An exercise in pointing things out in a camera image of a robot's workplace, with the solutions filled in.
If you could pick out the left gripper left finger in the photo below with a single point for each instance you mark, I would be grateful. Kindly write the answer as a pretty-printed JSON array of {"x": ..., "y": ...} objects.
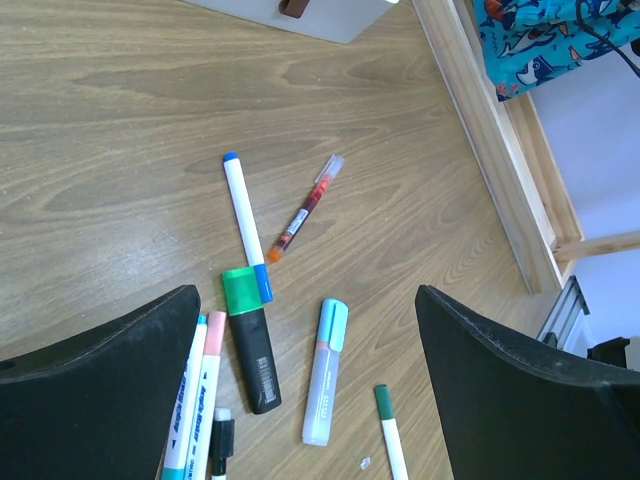
[{"x": 98, "y": 405}]

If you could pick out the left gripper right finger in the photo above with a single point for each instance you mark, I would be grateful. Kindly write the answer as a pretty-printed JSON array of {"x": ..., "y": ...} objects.
[{"x": 512, "y": 407}]

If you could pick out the teal capped white marker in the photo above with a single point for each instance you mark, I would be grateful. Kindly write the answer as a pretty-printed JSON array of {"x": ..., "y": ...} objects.
[{"x": 181, "y": 421}]

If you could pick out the pink capped white marker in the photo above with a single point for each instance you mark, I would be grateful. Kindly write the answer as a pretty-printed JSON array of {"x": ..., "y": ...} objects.
[{"x": 201, "y": 430}]

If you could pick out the dark green capped marker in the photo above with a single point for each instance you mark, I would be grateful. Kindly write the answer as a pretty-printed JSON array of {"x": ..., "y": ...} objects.
[{"x": 390, "y": 432}]

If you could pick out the green black highlighter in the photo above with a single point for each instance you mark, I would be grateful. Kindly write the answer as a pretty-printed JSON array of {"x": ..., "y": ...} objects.
[{"x": 251, "y": 338}]

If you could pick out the light blue highlighter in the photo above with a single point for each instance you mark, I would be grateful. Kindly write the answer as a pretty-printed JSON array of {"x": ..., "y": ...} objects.
[{"x": 330, "y": 341}]

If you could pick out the blue capped white marker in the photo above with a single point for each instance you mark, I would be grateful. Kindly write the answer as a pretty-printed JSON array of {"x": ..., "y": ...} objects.
[{"x": 246, "y": 223}]

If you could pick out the red gel pen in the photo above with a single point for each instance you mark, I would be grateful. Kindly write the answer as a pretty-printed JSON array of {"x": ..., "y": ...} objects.
[{"x": 322, "y": 183}]

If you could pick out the drawer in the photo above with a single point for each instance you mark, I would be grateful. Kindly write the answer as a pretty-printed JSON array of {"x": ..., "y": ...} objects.
[{"x": 338, "y": 21}]

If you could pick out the black capped white marker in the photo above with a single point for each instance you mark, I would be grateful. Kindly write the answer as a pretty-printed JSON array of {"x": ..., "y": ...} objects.
[{"x": 222, "y": 442}]

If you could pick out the wooden clothes rack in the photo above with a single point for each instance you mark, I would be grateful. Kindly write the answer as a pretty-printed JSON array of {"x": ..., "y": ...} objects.
[{"x": 599, "y": 246}]

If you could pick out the wooden tray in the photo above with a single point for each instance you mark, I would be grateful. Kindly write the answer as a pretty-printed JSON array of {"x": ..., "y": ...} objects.
[{"x": 510, "y": 146}]

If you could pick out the blue patterned garment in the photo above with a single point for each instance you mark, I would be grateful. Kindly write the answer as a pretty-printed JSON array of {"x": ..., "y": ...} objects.
[{"x": 526, "y": 44}]

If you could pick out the aluminium rail frame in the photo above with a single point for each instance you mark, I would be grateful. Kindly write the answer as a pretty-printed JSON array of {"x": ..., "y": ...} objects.
[{"x": 570, "y": 305}]

